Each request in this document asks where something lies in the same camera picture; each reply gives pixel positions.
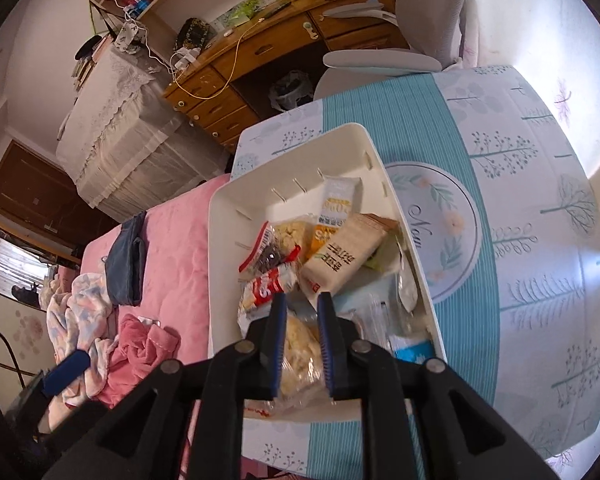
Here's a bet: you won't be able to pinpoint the clear puffed snack bag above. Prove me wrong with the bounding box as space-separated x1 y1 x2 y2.
245 309 325 418

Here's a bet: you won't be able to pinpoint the beige soda cracker packet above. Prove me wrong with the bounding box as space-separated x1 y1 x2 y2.
298 214 400 308

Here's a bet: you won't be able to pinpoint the blue foil snack packet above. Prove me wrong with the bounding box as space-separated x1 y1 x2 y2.
391 337 436 364

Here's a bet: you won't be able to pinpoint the dark dried fruit packet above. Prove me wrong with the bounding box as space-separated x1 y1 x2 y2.
238 221 297 280

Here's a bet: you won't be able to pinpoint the orange oats bar packet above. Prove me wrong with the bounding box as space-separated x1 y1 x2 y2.
302 177 362 263

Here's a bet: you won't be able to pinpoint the orange fried snack bag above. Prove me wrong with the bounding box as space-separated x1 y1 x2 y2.
273 214 315 262

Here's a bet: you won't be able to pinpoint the pink white crumpled clothes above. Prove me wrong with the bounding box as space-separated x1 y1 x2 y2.
46 273 180 429

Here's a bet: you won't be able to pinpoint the red white snack packet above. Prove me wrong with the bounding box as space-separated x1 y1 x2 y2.
239 262 298 312

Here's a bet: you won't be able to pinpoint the green pastry packet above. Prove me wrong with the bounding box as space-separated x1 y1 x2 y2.
363 233 404 274

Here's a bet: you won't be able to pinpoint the blue jeans on bed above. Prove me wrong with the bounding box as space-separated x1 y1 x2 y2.
105 211 147 307

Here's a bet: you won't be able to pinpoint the white plastic storage bin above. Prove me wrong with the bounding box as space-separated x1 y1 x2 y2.
206 121 449 424

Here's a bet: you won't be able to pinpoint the teal white patterned tablecloth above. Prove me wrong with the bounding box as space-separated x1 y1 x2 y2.
233 65 600 478

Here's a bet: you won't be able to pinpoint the lace covered cabinet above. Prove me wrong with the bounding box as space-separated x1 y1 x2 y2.
56 47 230 223

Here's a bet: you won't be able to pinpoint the wooden desk with drawers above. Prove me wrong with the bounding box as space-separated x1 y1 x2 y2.
163 0 396 152

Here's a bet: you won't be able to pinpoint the grey office chair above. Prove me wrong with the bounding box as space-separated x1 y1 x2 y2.
314 0 466 100

